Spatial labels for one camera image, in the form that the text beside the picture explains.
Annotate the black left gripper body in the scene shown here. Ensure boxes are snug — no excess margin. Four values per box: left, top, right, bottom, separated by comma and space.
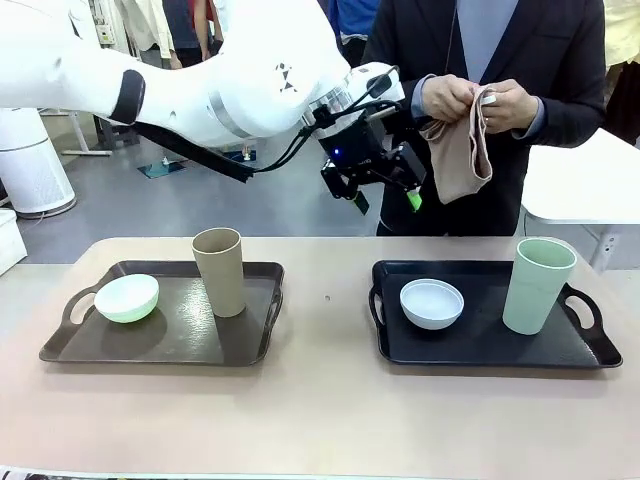
302, 107, 390, 179

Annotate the beige cloth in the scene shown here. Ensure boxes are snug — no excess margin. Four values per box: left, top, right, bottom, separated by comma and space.
418, 84, 496, 206

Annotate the person's left forearm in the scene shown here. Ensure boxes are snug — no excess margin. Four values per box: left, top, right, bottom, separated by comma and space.
524, 93, 607, 150

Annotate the person's right forearm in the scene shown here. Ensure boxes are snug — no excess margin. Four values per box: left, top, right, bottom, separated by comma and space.
398, 74, 437, 122

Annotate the black plastic tray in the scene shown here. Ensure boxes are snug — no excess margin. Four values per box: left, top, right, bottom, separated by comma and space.
368, 259, 624, 372

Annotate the brown plastic tray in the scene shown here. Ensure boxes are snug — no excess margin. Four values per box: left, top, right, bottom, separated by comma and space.
38, 259, 286, 369

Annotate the person's right hand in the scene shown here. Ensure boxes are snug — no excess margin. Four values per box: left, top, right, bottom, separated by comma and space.
421, 74, 484, 124

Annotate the person's left hand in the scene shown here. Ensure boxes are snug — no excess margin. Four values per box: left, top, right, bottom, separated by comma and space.
479, 79, 540, 136

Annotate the pale blue bowl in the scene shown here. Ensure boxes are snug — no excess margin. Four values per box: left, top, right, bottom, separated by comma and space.
398, 278, 466, 332

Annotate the tall beige cup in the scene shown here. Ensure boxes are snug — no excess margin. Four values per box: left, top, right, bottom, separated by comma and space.
191, 227, 246, 319

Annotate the white side table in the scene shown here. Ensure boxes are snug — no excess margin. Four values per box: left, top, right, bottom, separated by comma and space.
519, 126, 640, 269

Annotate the tall mint green cup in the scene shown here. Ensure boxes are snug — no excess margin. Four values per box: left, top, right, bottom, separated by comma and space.
501, 237, 580, 336

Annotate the blue floor plate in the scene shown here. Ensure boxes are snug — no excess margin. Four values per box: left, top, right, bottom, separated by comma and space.
136, 158, 188, 181

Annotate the person in dark jacket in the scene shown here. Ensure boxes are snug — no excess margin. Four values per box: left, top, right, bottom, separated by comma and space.
359, 0, 609, 239

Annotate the background person in blue shirt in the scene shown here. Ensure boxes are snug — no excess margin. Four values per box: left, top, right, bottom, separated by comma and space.
162, 0, 217, 70

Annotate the green and white bowl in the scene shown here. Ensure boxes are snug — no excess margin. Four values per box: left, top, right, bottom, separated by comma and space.
93, 273, 161, 325

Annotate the yellow hanging garment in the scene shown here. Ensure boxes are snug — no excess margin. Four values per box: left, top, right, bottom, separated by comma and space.
603, 0, 640, 72

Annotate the background desk with metal legs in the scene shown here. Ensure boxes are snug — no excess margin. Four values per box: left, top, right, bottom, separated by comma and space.
39, 108, 114, 158

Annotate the white cylindrical air purifier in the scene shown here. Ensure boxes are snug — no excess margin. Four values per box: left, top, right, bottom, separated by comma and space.
0, 106, 78, 218

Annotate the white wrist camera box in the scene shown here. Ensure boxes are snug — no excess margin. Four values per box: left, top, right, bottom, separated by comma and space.
343, 61, 406, 109

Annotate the black camera cable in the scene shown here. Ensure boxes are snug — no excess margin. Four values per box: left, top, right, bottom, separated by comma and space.
364, 72, 402, 121

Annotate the black sleeved arm cable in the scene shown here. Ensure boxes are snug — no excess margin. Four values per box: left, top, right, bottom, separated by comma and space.
132, 117, 326, 186

